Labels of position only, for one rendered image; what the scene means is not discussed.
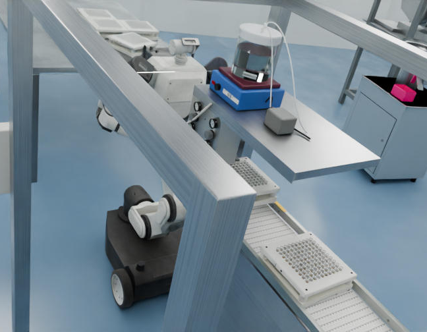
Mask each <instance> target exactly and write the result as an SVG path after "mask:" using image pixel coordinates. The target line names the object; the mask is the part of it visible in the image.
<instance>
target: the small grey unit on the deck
mask: <svg viewBox="0 0 427 332"><path fill-rule="evenodd" d="M296 122H297V118H296V117H295V116H294V115H292V114H291V113H290V112H288V111H287V110H286V109H284V108H283V107H278V108H274V107H270V108H269V109H268V110H267V111H266V117H265V120H264V124H265V125H266V126H267V127H268V128H270V129H271V130H272V131H274V132H275V133H276V134H277V135H280V134H291V133H293V131H294V128H295V125H296Z"/></svg>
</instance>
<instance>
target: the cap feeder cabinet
mask: <svg viewBox="0 0 427 332"><path fill-rule="evenodd" d="M396 79H397V77H387V76H370V75H362V79H361V81H360V84H359V86H358V90H357V91H356V95H355V98H354V100H353V103H352V105H351V108H350V110H349V114H348V115H347V119H346V121H345V124H344V126H343V130H342V131H343V132H344V133H345V134H347V135H348V136H350V137H351V138H352V139H354V140H356V141H357V142H358V143H359V144H361V145H362V146H364V147H365V148H367V149H368V150H370V151H371V152H372V153H374V154H375V155H377V156H378V157H379V158H381V159H380V162H379V164H378V166H375V167H369V168H364V170H365V171H366V172H367V173H368V174H369V175H370V176H371V177H372V179H371V183H374V184H375V183H376V181H377V179H411V182H415V181H416V179H423V177H424V175H425V173H426V171H427V89H426V88H425V87H423V91H422V90H418V87H417V88H416V90H414V91H415V92H416V95H415V98H414V100H413V102H407V101H401V100H399V99H397V98H396V97H395V96H393V95H392V94H391V91H392V88H393V86H394V84H395V81H396Z"/></svg>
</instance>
